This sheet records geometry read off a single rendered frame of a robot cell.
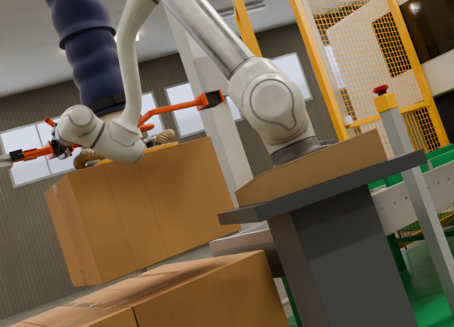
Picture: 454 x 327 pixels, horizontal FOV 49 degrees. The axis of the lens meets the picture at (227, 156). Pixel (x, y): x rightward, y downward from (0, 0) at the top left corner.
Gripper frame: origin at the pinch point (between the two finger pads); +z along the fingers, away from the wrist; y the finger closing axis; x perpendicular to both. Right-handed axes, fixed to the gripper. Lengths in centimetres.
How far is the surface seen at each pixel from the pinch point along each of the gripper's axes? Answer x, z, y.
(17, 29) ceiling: 132, 505, -280
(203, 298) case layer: 30, -19, 71
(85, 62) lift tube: 19.0, -7.5, -29.6
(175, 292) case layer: 20, -20, 65
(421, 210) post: 127, -47, 71
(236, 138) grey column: 147, 98, 1
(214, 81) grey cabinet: 142, 93, -40
